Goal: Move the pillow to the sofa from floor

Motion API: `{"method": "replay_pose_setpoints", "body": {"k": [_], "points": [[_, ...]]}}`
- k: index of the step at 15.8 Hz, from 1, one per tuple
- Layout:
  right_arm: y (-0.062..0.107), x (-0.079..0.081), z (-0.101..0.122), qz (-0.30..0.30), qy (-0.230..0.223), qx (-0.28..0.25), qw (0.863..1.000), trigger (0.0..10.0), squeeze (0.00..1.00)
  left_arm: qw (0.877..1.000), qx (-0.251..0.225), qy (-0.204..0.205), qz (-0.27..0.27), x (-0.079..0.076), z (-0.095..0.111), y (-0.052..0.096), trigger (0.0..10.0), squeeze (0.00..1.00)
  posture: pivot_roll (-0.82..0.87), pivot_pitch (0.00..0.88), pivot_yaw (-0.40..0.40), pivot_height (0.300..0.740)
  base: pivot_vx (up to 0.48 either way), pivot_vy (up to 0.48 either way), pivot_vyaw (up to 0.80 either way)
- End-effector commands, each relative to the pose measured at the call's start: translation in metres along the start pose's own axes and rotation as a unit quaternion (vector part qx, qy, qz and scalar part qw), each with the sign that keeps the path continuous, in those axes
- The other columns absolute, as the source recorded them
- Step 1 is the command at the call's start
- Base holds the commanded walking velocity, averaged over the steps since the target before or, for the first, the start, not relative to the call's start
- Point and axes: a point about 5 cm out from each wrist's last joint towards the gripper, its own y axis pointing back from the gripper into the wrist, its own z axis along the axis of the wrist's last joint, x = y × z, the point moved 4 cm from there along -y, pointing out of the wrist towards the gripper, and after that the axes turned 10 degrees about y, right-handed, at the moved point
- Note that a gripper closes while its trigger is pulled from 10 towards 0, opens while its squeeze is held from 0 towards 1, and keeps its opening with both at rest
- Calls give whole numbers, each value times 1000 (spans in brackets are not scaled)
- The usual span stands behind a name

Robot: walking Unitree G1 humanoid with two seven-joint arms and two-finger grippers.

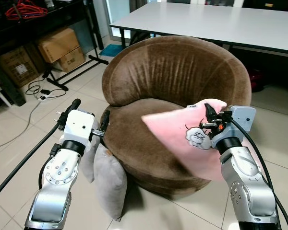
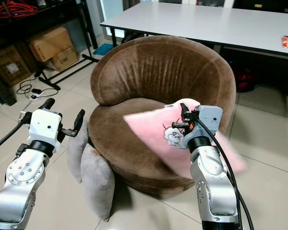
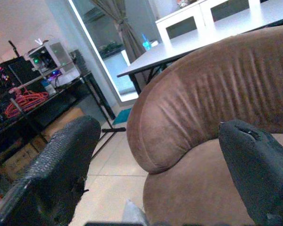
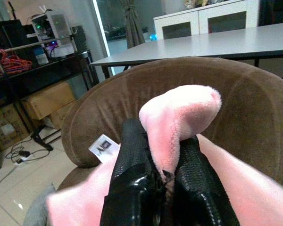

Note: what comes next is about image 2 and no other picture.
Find pink pillow with cartoon print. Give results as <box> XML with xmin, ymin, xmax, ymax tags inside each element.
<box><xmin>123</xmin><ymin>98</ymin><xmax>248</xmax><ymax>179</ymax></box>

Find small grey pillow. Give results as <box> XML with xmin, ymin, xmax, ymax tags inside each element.
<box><xmin>67</xmin><ymin>120</ymin><xmax>90</xmax><ymax>184</ymax></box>

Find brown round sofa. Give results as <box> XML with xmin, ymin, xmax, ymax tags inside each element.
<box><xmin>89</xmin><ymin>36</ymin><xmax>238</xmax><ymax>197</ymax></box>

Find large grey pillow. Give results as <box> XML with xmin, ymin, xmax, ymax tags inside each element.
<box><xmin>80</xmin><ymin>143</ymin><xmax>115</xmax><ymax>222</ymax></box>

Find teal floor mat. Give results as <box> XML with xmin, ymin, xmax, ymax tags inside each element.
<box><xmin>93</xmin><ymin>43</ymin><xmax>115</xmax><ymax>56</ymax></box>

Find cardboard box with black letters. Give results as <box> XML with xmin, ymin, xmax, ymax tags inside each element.
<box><xmin>49</xmin><ymin>46</ymin><xmax>79</xmax><ymax>72</ymax></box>

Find dark cardboard box with label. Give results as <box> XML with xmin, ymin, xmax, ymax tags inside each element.
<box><xmin>0</xmin><ymin>45</ymin><xmax>31</xmax><ymax>87</ymax></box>

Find light brown cardboard box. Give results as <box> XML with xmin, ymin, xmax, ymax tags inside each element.
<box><xmin>28</xmin><ymin>26</ymin><xmax>73</xmax><ymax>63</ymax></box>

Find dark red round appliance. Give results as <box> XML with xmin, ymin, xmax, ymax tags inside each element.
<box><xmin>232</xmin><ymin>64</ymin><xmax>258</xmax><ymax>92</ymax></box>

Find black metal shelf rack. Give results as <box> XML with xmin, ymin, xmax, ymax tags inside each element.
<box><xmin>0</xmin><ymin>0</ymin><xmax>99</xmax><ymax>106</ymax></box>

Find long white table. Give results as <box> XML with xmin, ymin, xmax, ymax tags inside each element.
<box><xmin>100</xmin><ymin>2</ymin><xmax>288</xmax><ymax>60</ymax></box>

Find red clothes hangers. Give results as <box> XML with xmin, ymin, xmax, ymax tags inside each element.
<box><xmin>0</xmin><ymin>0</ymin><xmax>39</xmax><ymax>19</ymax></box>

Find white power strip with cables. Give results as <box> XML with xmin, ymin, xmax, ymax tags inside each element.
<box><xmin>16</xmin><ymin>79</ymin><xmax>61</xmax><ymax>99</ymax></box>

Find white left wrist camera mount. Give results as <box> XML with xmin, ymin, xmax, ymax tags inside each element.
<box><xmin>30</xmin><ymin>109</ymin><xmax>66</xmax><ymax>144</ymax></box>

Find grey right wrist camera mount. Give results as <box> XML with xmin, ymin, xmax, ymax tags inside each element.
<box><xmin>182</xmin><ymin>105</ymin><xmax>223</xmax><ymax>144</ymax></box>

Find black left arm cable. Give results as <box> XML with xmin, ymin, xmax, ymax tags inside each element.
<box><xmin>0</xmin><ymin>113</ymin><xmax>32</xmax><ymax>155</ymax></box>

